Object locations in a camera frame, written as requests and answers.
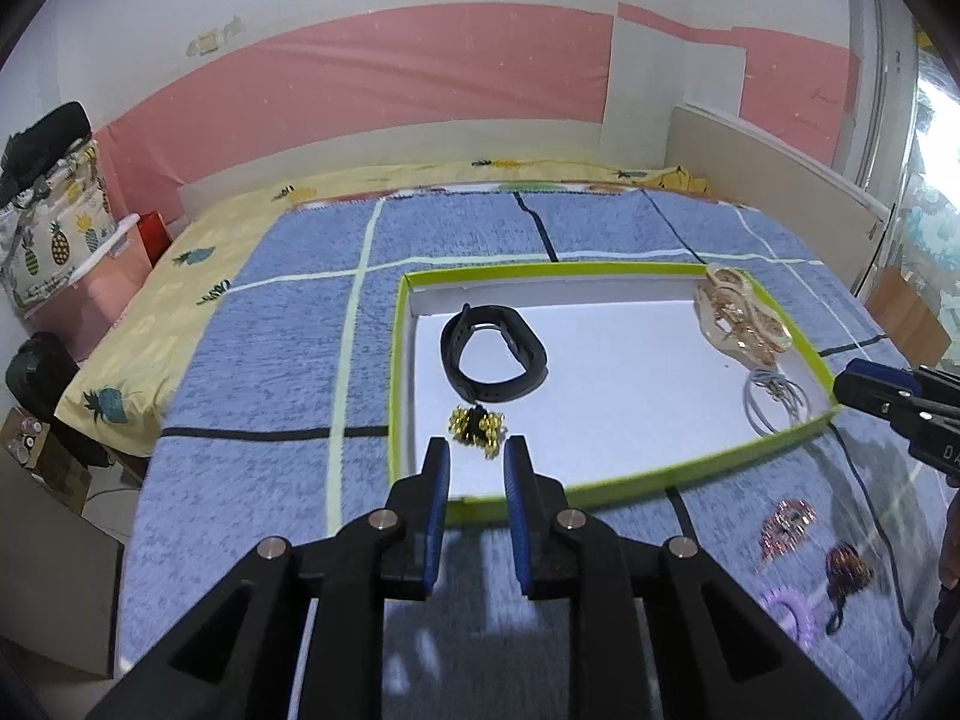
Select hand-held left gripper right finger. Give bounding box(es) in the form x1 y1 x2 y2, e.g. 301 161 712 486
502 435 871 720

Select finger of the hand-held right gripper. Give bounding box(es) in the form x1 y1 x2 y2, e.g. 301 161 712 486
831 371 931 436
845 358 960 400

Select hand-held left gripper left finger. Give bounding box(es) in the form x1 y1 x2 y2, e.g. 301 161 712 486
86 435 452 720

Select gold and black hair tie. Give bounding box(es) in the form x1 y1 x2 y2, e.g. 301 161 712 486
448 405 511 461

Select grey thin cord bracelet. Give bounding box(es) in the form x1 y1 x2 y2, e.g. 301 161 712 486
742 369 815 437

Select brown hair tie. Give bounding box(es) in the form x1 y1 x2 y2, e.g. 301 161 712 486
823 544 875 635

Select pink rhinestone hair clip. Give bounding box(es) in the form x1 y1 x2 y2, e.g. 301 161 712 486
757 499 820 562

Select green cardboard box tray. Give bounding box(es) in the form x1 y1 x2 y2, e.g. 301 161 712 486
388 261 842 527

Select purple coil hair tie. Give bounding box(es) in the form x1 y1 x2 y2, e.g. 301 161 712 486
759 589 822 650

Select brown wooden board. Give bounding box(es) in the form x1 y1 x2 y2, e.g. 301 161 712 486
862 266 953 368

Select beige hair claw clip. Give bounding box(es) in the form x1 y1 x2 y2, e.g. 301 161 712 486
691 266 796 368

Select black smart wristband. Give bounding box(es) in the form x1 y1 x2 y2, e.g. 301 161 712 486
440 303 551 402

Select blue checkered blanket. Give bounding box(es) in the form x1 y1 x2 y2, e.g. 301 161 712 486
112 184 946 720

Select beige bed headboard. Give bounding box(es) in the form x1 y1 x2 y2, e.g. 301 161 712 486
664 103 890 293

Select yellow pineapple bedsheet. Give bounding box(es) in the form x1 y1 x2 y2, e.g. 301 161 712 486
56 157 713 458

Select cardboard box with bottles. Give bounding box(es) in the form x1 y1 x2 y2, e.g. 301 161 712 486
0 406 95 515

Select red box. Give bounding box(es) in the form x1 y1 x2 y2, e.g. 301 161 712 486
136 211 175 267

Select pink plastic storage box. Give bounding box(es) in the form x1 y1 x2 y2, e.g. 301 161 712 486
26 214 155 361

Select black backpack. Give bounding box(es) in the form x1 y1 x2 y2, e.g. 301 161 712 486
4 334 113 466

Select pineapple print storage bag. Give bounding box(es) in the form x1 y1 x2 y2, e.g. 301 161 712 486
0 142 117 316

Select black bag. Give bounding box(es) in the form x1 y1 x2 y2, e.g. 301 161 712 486
0 101 95 207

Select white window frame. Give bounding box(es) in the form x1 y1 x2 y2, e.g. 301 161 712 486
844 0 960 301

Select pink wall padding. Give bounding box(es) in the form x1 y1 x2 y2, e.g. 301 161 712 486
94 4 863 188

